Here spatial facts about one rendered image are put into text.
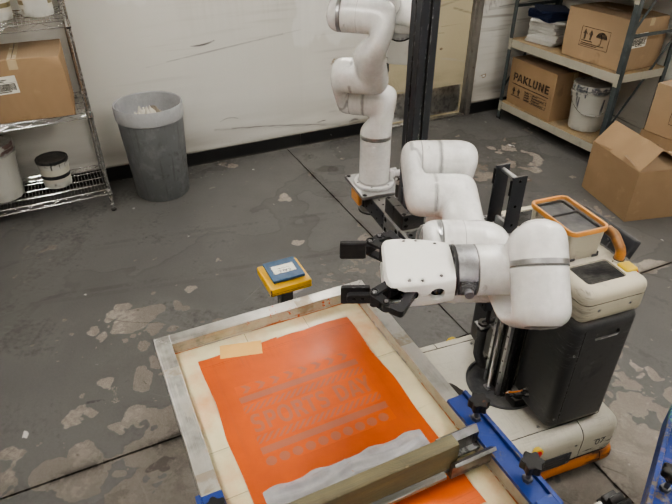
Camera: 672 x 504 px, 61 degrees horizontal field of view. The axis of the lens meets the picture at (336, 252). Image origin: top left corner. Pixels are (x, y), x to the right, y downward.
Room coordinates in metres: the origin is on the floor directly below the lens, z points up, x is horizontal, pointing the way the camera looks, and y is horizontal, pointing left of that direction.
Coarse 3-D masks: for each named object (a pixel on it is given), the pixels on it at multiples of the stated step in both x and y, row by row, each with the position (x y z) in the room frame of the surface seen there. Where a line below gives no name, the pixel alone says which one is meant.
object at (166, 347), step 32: (224, 320) 1.13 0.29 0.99; (256, 320) 1.14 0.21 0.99; (384, 320) 1.13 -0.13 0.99; (160, 352) 1.01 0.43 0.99; (416, 352) 1.01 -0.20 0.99; (448, 384) 0.91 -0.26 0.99; (192, 416) 0.82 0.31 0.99; (448, 416) 0.85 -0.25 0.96; (192, 448) 0.74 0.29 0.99; (480, 448) 0.75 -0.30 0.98
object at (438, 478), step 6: (438, 474) 0.68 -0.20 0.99; (444, 474) 0.68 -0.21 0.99; (426, 480) 0.66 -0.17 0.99; (432, 480) 0.66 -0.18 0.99; (438, 480) 0.66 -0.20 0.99; (444, 480) 0.67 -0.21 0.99; (414, 486) 0.65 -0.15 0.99; (420, 486) 0.65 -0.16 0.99; (426, 486) 0.65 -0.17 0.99; (396, 492) 0.64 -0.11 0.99; (402, 492) 0.64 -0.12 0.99; (408, 492) 0.64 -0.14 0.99; (414, 492) 0.64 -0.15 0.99; (384, 498) 0.62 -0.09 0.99; (390, 498) 0.62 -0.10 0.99; (396, 498) 0.62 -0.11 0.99; (402, 498) 0.63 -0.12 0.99
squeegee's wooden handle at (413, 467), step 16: (432, 448) 0.69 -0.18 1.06; (448, 448) 0.69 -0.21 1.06; (384, 464) 0.65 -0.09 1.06; (400, 464) 0.65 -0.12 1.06; (416, 464) 0.65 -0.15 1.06; (432, 464) 0.67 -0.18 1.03; (448, 464) 0.69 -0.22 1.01; (352, 480) 0.62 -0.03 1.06; (368, 480) 0.62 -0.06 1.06; (384, 480) 0.62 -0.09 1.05; (400, 480) 0.64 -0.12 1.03; (416, 480) 0.66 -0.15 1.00; (304, 496) 0.59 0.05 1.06; (320, 496) 0.59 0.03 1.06; (336, 496) 0.59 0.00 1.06; (352, 496) 0.60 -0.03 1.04; (368, 496) 0.61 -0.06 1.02; (384, 496) 0.63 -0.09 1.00
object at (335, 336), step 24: (288, 336) 1.11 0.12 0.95; (312, 336) 1.11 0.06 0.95; (336, 336) 1.11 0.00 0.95; (360, 336) 1.11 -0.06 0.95; (312, 360) 1.02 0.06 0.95; (360, 360) 1.02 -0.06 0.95; (384, 384) 0.94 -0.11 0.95; (408, 408) 0.87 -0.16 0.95; (360, 432) 0.81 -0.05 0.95; (384, 432) 0.81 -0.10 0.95; (432, 432) 0.81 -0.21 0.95; (456, 480) 0.69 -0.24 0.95
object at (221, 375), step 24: (216, 360) 1.02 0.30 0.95; (240, 360) 1.02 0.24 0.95; (264, 360) 1.02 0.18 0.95; (288, 360) 1.02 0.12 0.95; (216, 384) 0.94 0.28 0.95; (240, 384) 0.94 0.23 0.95; (240, 408) 0.87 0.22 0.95; (240, 432) 0.81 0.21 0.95; (240, 456) 0.75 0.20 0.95; (312, 456) 0.75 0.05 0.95; (336, 456) 0.75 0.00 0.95; (264, 480) 0.69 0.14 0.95; (288, 480) 0.69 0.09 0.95
